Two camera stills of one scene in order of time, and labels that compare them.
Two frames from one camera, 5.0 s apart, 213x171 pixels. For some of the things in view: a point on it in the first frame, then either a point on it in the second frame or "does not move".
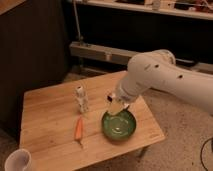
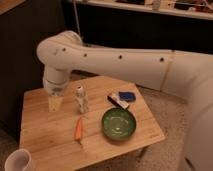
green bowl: (119, 126) does not move
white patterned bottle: (81, 98) does not move
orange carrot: (78, 133) does not move
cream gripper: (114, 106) → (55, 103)
